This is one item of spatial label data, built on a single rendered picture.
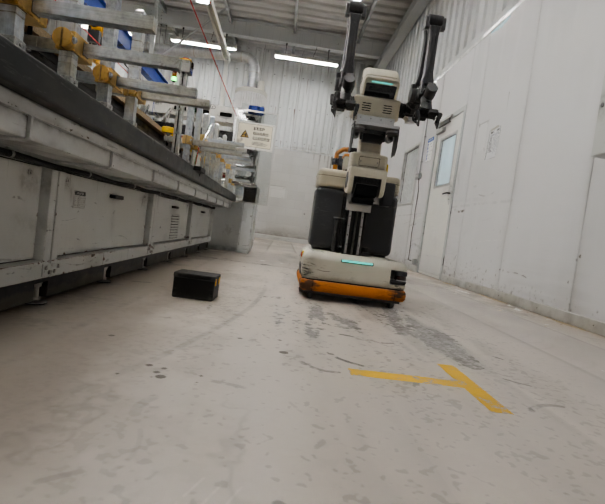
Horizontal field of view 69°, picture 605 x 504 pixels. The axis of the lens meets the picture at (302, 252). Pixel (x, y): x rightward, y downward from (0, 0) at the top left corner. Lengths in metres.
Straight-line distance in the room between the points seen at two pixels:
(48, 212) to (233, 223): 4.04
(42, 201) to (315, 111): 10.79
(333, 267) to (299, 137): 9.67
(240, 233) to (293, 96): 7.29
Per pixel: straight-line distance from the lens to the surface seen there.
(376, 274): 2.61
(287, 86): 12.41
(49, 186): 1.82
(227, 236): 5.71
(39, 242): 1.84
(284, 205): 11.87
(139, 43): 1.93
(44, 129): 1.35
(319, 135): 12.14
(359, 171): 2.64
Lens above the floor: 0.40
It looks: 3 degrees down
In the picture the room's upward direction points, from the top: 8 degrees clockwise
